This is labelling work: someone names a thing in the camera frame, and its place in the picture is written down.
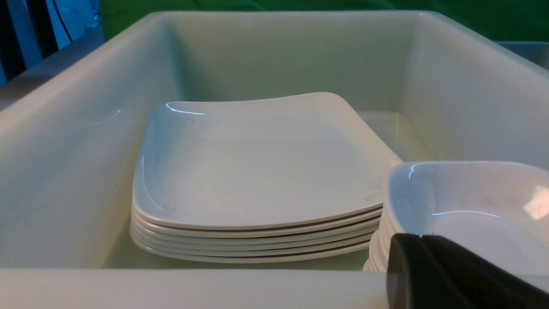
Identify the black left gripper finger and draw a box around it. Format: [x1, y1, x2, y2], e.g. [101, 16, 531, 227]
[386, 233, 549, 309]

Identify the teal plastic bin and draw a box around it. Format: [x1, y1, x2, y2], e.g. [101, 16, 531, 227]
[496, 41, 549, 70]

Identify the stack of white plates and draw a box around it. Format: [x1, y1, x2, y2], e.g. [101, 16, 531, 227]
[130, 92, 402, 264]

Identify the large white plastic tub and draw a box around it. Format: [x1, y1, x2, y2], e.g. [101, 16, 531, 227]
[1, 11, 548, 309]

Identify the stack of white bowls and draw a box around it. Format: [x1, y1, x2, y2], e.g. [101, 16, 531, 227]
[363, 161, 549, 276]

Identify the green backdrop cloth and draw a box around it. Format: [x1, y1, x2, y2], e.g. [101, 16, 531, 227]
[99, 0, 549, 42]

